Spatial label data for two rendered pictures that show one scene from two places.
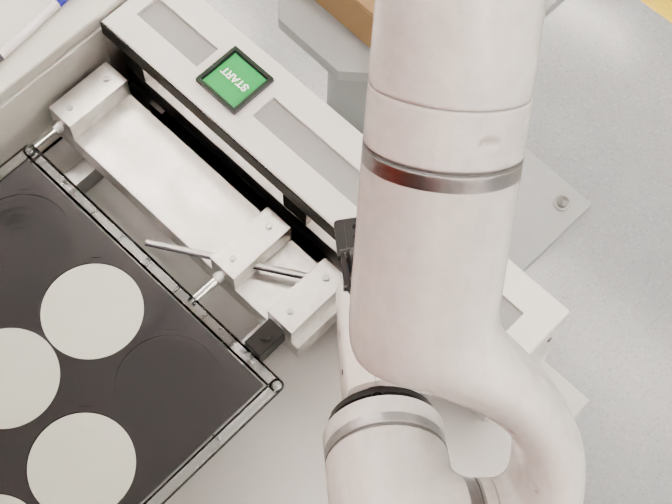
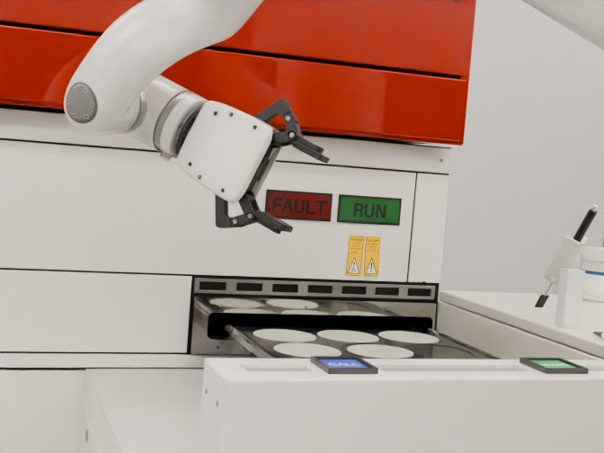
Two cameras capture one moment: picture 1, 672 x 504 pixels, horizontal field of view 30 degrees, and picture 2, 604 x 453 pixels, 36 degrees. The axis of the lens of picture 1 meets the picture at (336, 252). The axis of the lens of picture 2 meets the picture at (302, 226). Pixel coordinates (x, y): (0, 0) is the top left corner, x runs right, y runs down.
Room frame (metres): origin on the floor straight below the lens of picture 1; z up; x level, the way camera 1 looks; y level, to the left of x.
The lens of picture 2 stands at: (0.92, -0.95, 1.17)
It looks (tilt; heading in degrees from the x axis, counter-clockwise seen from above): 4 degrees down; 120
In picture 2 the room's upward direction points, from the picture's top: 5 degrees clockwise
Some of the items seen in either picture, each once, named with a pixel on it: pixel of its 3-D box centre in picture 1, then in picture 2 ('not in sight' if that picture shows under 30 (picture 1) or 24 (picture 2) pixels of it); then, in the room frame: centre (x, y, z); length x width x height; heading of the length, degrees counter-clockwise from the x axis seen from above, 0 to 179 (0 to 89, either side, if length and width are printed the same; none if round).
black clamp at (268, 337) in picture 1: (265, 340); not in sight; (0.42, 0.06, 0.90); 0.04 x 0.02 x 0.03; 139
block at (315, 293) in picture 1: (308, 299); not in sight; (0.46, 0.02, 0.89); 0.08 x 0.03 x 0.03; 139
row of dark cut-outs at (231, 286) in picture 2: not in sight; (319, 288); (0.18, 0.43, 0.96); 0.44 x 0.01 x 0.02; 49
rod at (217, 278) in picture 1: (207, 288); not in sight; (0.47, 0.12, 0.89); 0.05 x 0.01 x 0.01; 139
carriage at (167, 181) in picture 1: (200, 211); not in sight; (0.57, 0.14, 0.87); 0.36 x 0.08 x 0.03; 49
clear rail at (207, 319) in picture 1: (148, 263); not in sight; (0.49, 0.19, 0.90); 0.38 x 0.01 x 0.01; 49
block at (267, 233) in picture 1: (251, 247); not in sight; (0.52, 0.08, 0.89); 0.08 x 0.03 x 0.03; 139
